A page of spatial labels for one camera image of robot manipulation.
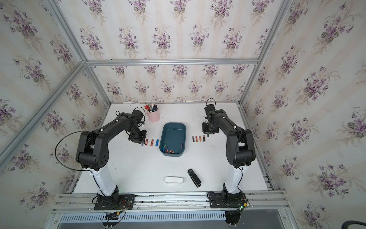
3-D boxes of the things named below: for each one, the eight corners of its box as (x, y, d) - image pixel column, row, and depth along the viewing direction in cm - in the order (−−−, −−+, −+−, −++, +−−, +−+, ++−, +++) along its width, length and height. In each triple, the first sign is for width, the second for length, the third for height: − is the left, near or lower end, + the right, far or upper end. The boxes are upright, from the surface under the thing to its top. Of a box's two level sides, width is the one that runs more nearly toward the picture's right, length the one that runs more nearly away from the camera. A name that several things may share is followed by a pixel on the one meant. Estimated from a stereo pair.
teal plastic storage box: (159, 156, 91) (158, 152, 87) (163, 126, 107) (162, 122, 102) (186, 156, 91) (186, 152, 87) (185, 127, 107) (186, 122, 102)
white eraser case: (164, 183, 81) (164, 182, 79) (165, 178, 83) (164, 176, 80) (183, 183, 81) (183, 182, 79) (183, 178, 83) (183, 176, 80)
